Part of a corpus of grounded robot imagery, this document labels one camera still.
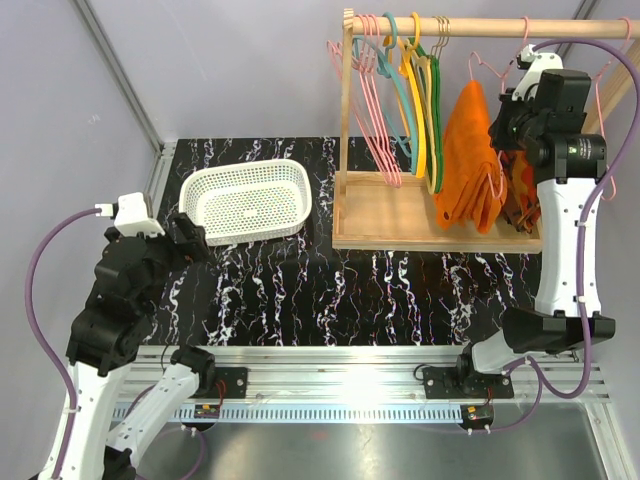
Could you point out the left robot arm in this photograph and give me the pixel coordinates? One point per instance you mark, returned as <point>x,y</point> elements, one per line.
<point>104,341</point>

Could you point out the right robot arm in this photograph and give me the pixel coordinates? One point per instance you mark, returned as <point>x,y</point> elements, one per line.
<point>569,167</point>

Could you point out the aluminium corner frame post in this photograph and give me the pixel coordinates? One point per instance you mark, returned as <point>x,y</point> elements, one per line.
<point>163,150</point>

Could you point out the teal plastic hanger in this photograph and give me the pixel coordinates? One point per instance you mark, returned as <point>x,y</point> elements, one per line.
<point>400,90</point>

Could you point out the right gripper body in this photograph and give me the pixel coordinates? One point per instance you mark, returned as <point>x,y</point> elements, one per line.
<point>515,124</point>

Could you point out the green plastic hanger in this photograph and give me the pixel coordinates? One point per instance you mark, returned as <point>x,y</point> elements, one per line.
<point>427,70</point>

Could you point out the camouflage orange trousers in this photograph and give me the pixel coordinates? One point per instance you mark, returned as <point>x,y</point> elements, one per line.
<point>521,208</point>

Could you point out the yellow plastic hanger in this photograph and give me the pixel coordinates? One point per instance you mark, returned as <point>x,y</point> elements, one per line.
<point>418,140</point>

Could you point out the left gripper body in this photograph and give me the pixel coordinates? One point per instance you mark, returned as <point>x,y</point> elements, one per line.
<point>167,256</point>

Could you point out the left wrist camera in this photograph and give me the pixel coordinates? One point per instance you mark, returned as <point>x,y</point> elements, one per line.
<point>132,215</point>

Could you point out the pink wire hangers bunch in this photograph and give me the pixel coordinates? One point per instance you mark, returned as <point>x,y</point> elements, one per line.
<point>352,101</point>

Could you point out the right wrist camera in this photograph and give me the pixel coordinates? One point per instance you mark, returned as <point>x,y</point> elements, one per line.
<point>533,63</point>

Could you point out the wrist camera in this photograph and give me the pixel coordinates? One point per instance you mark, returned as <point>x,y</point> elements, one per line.
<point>533,63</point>
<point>132,215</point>

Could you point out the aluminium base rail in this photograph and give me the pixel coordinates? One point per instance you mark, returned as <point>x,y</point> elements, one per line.
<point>338,384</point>

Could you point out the white perforated plastic basket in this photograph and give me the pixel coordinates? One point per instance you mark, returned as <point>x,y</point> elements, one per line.
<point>248,202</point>

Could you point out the wooden clothes rack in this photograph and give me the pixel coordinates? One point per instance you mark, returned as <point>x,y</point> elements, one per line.
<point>368,214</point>

